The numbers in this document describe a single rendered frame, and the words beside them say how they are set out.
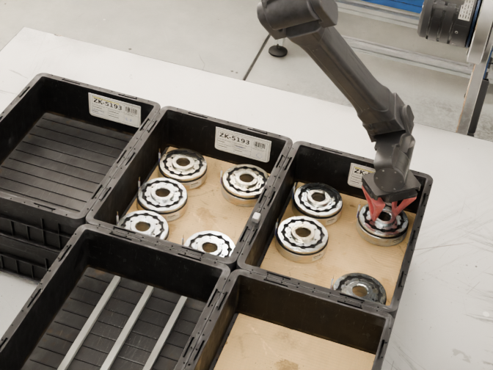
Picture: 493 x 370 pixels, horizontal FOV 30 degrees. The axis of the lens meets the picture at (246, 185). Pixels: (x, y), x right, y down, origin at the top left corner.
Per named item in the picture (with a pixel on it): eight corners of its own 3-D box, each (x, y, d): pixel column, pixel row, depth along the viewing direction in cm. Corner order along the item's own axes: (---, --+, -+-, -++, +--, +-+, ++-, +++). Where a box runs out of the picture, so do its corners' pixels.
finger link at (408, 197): (411, 223, 187) (420, 189, 181) (380, 230, 185) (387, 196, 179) (395, 201, 192) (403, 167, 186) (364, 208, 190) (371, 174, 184)
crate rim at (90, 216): (163, 112, 202) (163, 103, 200) (293, 147, 196) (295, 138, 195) (82, 230, 173) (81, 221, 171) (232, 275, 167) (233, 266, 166)
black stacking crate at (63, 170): (43, 114, 214) (39, 73, 206) (161, 146, 208) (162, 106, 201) (-51, 223, 185) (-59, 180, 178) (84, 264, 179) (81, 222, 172)
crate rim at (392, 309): (294, 147, 196) (295, 138, 195) (432, 183, 190) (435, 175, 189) (232, 275, 167) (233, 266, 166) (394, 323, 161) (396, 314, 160)
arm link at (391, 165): (408, 100, 171) (365, 108, 175) (397, 136, 163) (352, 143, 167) (428, 150, 177) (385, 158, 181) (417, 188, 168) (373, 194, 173)
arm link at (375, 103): (319, -24, 140) (257, -7, 145) (318, 6, 138) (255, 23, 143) (418, 106, 174) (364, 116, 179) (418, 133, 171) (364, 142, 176)
